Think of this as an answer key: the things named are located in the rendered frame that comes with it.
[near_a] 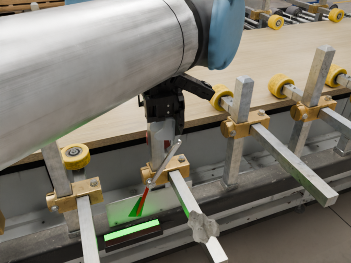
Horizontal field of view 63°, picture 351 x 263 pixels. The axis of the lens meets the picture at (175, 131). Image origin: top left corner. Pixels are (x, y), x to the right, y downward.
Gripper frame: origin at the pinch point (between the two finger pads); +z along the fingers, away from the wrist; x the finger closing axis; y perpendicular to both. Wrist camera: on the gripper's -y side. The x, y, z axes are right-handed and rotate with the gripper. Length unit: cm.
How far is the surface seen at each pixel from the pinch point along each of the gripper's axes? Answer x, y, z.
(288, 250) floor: -10, -69, 101
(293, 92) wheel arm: -17, -50, 5
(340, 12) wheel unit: -96, -151, 5
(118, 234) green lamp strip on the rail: -2.0, 16.6, 30.9
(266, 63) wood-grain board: -54, -66, 11
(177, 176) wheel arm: -2.7, -1.8, 15.1
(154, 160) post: -5.9, 3.5, 10.2
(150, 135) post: -6.0, 4.2, 1.9
